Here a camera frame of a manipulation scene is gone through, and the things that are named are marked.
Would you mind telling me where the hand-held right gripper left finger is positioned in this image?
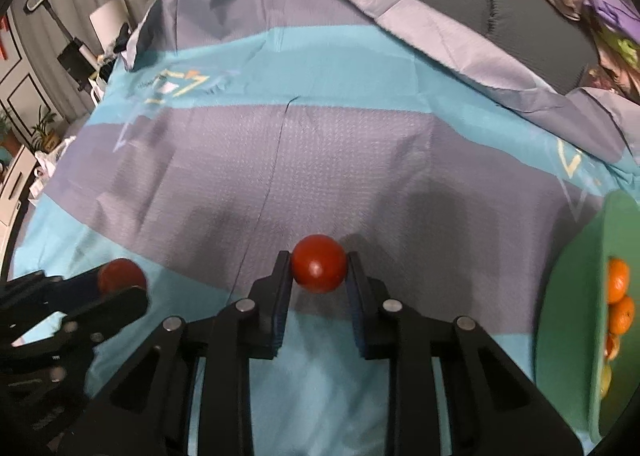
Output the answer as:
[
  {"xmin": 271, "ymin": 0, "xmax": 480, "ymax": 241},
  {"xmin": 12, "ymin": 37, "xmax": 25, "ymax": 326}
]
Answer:
[{"xmin": 60, "ymin": 251, "xmax": 294, "ymax": 456}]

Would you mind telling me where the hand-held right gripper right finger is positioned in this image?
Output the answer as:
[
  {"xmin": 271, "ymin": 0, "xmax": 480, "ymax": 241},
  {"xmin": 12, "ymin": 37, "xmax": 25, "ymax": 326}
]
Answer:
[{"xmin": 346, "ymin": 251, "xmax": 583, "ymax": 456}]

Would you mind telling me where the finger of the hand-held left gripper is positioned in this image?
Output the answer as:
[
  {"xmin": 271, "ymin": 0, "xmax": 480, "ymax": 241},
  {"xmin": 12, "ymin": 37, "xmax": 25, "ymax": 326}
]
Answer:
[
  {"xmin": 49, "ymin": 264, "xmax": 102, "ymax": 310},
  {"xmin": 59, "ymin": 285, "xmax": 149, "ymax": 343}
]

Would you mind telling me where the red tomato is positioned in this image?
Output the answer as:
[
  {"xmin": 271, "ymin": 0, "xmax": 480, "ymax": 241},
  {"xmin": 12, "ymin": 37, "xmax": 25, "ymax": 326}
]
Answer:
[
  {"xmin": 291, "ymin": 234, "xmax": 348, "ymax": 294},
  {"xmin": 97, "ymin": 258, "xmax": 148, "ymax": 296}
]

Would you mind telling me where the green plastic bowl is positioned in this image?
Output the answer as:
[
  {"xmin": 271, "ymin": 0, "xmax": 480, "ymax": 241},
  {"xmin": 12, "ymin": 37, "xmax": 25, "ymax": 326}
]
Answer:
[{"xmin": 534, "ymin": 188, "xmax": 640, "ymax": 442}]

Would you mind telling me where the large orange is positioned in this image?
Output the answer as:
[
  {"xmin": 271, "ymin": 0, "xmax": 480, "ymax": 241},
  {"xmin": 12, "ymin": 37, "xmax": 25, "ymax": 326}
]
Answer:
[{"xmin": 606, "ymin": 258, "xmax": 630, "ymax": 305}]

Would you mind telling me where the small orange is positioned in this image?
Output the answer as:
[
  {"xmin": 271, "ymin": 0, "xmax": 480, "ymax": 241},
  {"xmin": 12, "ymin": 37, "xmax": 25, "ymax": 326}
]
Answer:
[{"xmin": 607, "ymin": 296, "xmax": 636, "ymax": 335}]

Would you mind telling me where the white cabinet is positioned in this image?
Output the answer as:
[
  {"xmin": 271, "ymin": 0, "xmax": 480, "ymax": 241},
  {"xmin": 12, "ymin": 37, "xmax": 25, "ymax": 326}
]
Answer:
[{"xmin": 0, "ymin": 146, "xmax": 40, "ymax": 228}]

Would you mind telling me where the white plastic bag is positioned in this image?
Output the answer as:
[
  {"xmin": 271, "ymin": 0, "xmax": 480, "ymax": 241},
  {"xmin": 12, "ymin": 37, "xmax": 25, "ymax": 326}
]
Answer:
[{"xmin": 34, "ymin": 136, "xmax": 77, "ymax": 179}]

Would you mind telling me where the blue grey striped blanket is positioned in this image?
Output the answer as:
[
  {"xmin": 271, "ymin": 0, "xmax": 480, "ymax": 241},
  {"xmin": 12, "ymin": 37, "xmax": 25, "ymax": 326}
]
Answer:
[{"xmin": 10, "ymin": 0, "xmax": 640, "ymax": 456}]

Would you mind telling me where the green potted plant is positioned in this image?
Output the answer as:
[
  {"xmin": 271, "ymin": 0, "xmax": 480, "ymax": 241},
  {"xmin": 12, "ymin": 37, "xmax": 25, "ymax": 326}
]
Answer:
[{"xmin": 29, "ymin": 106, "xmax": 60, "ymax": 153}]

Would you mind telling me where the black floor stand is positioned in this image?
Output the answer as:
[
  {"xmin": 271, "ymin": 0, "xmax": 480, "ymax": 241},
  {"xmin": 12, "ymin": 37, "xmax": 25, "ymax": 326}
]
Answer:
[{"xmin": 22, "ymin": 0, "xmax": 98, "ymax": 92}]

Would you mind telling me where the white lamp shade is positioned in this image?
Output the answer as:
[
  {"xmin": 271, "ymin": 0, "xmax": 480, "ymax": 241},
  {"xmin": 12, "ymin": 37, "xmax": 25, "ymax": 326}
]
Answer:
[{"xmin": 89, "ymin": 1, "xmax": 128, "ymax": 54}]

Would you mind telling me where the colourful patterned cloth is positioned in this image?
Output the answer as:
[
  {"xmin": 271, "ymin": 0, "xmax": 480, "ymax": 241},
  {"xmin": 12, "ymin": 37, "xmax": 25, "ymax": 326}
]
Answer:
[{"xmin": 585, "ymin": 28, "xmax": 640, "ymax": 104}]

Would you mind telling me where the purple cloth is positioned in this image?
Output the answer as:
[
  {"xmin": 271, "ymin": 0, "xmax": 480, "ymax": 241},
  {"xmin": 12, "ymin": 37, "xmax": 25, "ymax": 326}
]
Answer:
[{"xmin": 582, "ymin": 0, "xmax": 638, "ymax": 44}]

